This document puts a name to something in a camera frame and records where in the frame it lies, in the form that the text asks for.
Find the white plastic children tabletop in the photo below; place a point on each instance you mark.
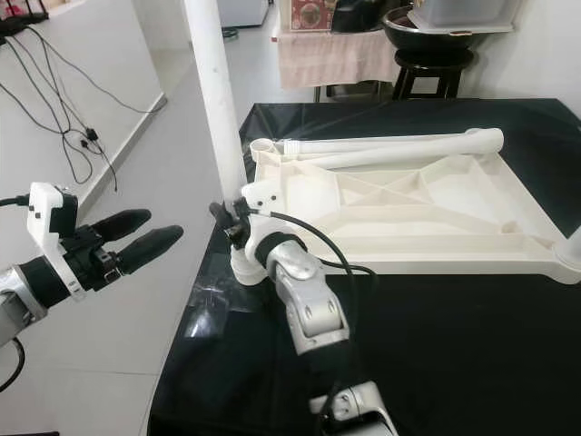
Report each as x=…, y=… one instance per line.
x=418, y=218

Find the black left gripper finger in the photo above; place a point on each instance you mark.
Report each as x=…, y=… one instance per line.
x=152, y=247
x=123, y=225

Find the black bag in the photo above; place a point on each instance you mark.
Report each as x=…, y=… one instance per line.
x=354, y=14

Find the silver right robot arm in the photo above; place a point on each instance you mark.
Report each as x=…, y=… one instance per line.
x=313, y=309

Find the black power adapter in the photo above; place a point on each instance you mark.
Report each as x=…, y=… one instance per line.
x=91, y=138

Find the pink cloth covered table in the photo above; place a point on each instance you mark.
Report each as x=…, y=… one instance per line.
x=327, y=59

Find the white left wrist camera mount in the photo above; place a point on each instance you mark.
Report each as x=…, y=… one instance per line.
x=45, y=218

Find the white small fridge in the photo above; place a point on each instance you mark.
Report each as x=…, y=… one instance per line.
x=250, y=11

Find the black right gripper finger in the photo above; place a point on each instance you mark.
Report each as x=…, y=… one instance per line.
x=218, y=213

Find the black round stool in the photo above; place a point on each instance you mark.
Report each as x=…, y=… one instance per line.
x=431, y=59

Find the clear plastic storage box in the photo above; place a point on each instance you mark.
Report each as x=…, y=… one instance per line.
x=463, y=11

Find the red printed box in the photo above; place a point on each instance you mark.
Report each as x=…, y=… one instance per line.
x=313, y=14

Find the black router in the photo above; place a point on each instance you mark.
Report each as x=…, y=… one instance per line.
x=23, y=11

